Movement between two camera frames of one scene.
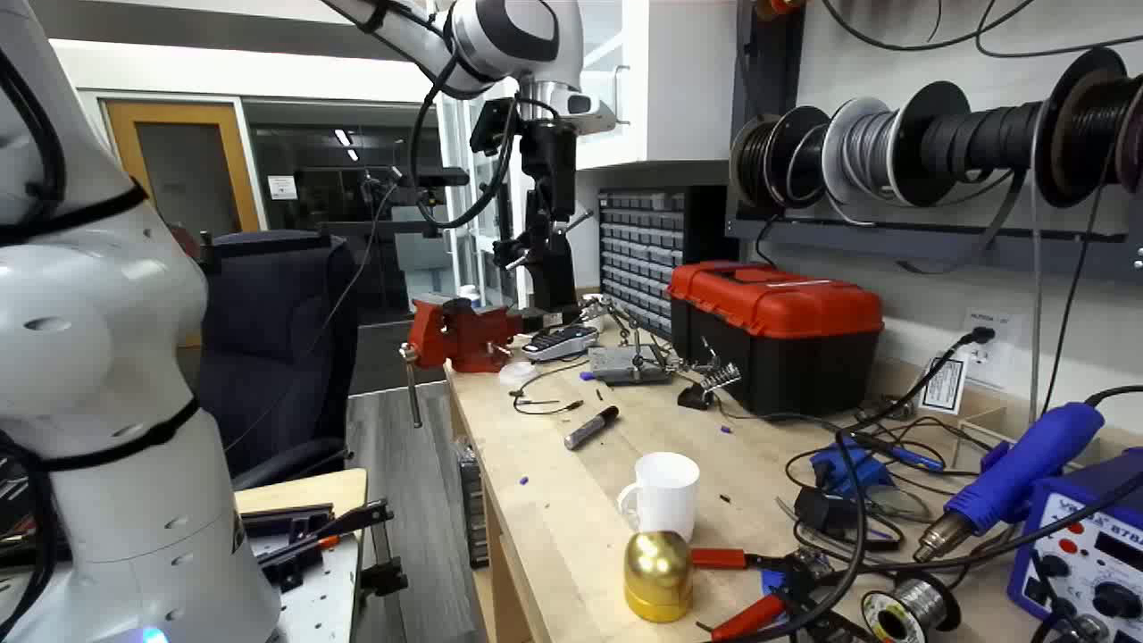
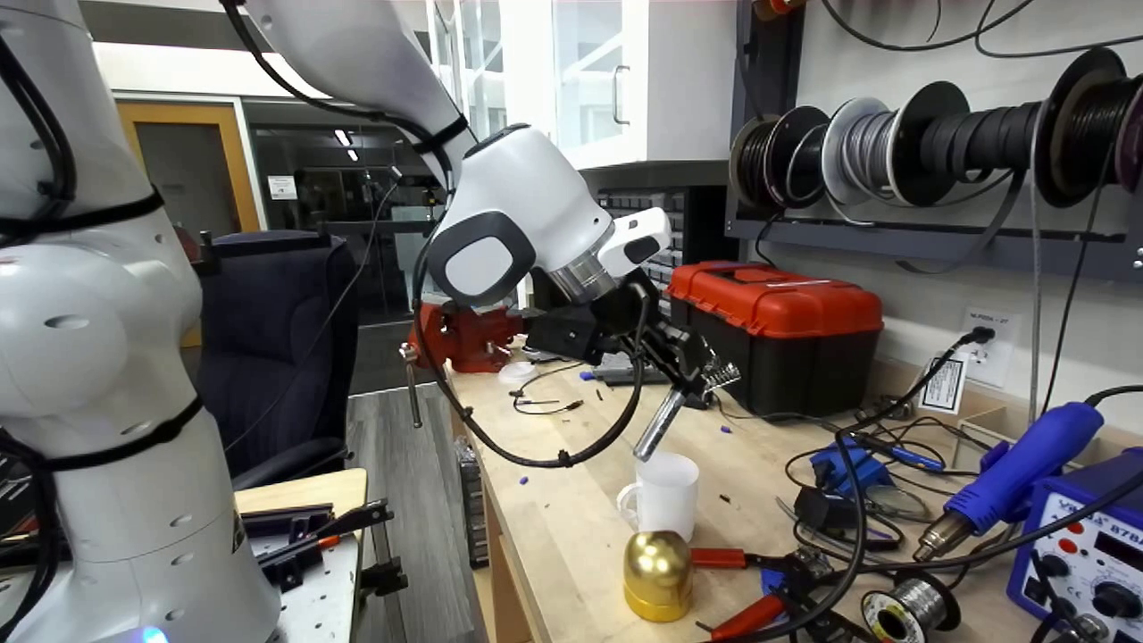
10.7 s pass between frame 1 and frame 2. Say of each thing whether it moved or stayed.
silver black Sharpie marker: moved
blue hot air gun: stayed
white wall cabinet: stayed
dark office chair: stayed
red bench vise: stayed
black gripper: moved
